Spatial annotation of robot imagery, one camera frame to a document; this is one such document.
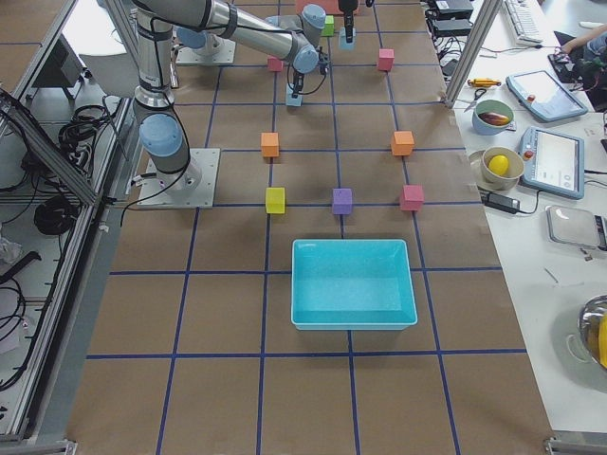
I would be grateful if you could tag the pink foam block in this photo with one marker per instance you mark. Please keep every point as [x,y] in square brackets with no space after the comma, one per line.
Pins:
[274,64]
[411,198]
[385,59]

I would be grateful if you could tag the yellow foam block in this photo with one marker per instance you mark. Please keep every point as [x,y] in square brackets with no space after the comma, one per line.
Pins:
[275,200]

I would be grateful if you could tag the beige bowl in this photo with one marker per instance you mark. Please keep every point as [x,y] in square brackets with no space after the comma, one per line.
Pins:
[493,182]

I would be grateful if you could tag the blue teach pendant far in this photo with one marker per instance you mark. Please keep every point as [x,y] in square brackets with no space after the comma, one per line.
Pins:
[544,96]

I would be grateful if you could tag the scissors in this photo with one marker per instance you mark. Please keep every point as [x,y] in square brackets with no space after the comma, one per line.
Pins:
[478,94]

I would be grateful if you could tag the grey kitchen scale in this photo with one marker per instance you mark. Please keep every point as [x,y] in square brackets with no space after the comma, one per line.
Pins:
[576,227]

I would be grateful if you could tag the yellow lemon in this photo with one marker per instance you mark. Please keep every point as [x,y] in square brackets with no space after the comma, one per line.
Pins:
[499,165]

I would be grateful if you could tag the orange foam block right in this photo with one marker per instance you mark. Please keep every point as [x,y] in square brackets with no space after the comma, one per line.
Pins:
[402,143]

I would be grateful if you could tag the blue teach pendant near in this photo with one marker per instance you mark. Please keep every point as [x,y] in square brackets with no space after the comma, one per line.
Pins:
[553,162]

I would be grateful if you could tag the orange foam block left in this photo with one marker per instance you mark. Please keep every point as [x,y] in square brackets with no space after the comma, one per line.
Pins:
[270,144]

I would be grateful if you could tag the lime green foam block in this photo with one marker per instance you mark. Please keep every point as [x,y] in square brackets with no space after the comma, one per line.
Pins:
[329,26]

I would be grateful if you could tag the white keyboard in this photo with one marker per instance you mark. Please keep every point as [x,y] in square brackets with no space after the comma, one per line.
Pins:
[521,23]

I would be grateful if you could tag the blue teach pendant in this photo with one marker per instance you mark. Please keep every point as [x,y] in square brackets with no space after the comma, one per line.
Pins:
[544,96]
[553,162]

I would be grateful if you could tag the purple foam block near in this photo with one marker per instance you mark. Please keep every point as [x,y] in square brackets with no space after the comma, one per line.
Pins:
[342,201]

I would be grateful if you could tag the pink foam block far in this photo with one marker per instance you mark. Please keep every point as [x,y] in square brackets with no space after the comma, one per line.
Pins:
[385,59]

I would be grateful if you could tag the metal bowl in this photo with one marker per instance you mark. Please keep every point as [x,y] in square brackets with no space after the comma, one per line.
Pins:
[588,344]

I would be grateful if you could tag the orange foam block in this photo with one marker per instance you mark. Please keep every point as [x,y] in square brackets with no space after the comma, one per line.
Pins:
[270,144]
[402,143]

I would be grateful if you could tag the pink foam block near right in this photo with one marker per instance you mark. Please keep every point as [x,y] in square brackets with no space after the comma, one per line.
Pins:
[411,198]

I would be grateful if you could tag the black power adapter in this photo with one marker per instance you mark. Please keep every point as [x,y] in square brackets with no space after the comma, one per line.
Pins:
[501,202]

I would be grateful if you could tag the yellow orange tool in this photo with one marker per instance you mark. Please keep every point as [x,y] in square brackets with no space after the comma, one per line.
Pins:
[483,82]

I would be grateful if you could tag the aluminium frame post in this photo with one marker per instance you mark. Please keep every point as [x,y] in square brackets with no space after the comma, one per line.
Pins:
[480,28]

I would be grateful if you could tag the turquoise plastic tray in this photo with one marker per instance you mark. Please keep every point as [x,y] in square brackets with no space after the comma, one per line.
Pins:
[360,284]

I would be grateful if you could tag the green bowl with fruit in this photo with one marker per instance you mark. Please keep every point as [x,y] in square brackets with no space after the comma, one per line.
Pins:
[491,117]

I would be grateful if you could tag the light blue foam block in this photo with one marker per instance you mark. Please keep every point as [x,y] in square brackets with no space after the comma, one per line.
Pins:
[292,99]
[343,43]

